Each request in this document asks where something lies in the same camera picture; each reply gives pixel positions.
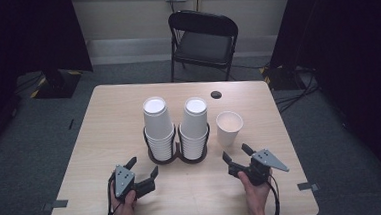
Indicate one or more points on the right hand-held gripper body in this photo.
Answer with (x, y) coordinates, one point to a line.
(260, 166)

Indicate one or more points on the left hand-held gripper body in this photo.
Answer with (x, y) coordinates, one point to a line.
(124, 181)

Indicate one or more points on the single white paper cup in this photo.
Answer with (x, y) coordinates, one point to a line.
(228, 135)

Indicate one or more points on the stack of white paper cups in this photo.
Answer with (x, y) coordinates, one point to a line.
(194, 124)
(157, 123)

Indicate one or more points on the person's left hand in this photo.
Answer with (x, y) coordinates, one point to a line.
(124, 210)

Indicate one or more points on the person's right hand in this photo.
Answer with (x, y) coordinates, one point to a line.
(257, 195)

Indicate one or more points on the grey tape piece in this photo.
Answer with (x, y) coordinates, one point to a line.
(308, 186)
(56, 205)

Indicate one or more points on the small black floor strip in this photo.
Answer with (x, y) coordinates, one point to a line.
(71, 124)

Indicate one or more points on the black stand base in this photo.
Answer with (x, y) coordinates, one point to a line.
(57, 84)
(278, 78)

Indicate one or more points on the black folding chair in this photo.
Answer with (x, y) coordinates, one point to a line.
(201, 48)

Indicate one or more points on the dark curtain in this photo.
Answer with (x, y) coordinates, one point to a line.
(357, 27)
(23, 34)

